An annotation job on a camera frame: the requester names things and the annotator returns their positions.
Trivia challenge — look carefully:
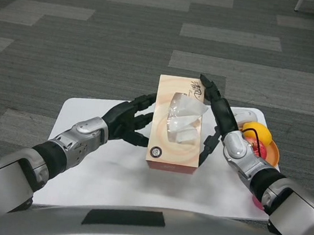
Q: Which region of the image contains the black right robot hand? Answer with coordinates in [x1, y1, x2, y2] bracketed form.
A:
[189, 73, 249, 171]

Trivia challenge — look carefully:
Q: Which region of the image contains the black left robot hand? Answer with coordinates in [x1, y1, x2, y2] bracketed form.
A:
[99, 87, 158, 149]

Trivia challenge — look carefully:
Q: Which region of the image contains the white tissue sheet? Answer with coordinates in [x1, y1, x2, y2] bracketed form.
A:
[164, 92, 210, 146]

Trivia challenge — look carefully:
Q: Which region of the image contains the beige and red tissue box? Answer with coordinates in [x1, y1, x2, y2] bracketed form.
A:
[143, 72, 210, 176]

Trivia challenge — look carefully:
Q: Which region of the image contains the white computer mouse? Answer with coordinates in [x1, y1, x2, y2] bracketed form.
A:
[229, 107, 260, 130]

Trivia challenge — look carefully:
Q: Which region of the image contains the yellow lemon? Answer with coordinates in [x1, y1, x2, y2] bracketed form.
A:
[241, 121, 275, 145]

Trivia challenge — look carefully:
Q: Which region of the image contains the red apple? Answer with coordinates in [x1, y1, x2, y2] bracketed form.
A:
[243, 136, 269, 161]

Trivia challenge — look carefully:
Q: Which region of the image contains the orange round plate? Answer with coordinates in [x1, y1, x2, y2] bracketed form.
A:
[253, 136, 283, 168]

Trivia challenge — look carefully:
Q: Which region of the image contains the pink plastic cup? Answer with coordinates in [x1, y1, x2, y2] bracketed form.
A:
[250, 195, 267, 212]

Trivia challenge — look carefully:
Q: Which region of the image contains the silver robot chest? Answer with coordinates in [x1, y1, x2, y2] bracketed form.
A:
[0, 189, 314, 235]

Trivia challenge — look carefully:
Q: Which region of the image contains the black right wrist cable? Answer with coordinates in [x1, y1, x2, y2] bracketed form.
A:
[239, 127, 264, 157]

